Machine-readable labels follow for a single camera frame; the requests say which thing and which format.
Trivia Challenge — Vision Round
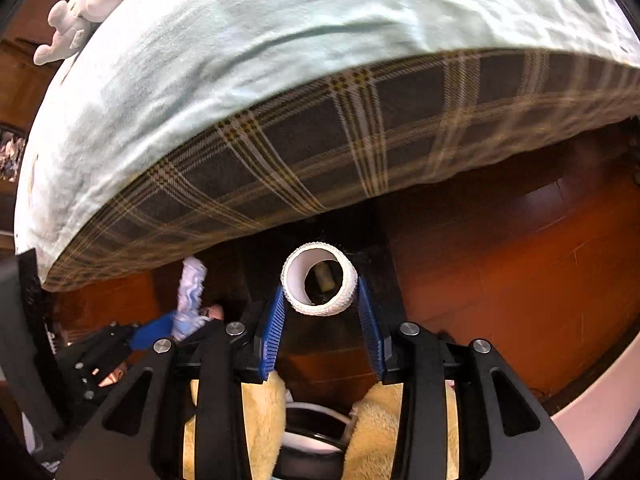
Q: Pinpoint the grey plush doll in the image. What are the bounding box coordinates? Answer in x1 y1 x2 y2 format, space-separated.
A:
34 0 122 66

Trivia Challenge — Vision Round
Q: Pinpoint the yellow fluffy slipper left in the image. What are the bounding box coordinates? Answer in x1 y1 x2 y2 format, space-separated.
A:
182 369 289 480

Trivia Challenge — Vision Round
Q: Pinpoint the blue white wrapper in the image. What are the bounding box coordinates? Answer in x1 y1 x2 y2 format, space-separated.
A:
171 256 208 341

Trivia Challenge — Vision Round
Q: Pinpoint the light blue cartoon bedsheet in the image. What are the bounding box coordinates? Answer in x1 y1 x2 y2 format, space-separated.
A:
14 0 639 284

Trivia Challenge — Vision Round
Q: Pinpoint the white tape roll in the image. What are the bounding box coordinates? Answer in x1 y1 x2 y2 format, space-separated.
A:
281 242 358 318

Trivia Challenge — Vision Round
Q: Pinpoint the dark plaid mattress cover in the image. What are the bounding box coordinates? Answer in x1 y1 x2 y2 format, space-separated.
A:
42 49 639 292

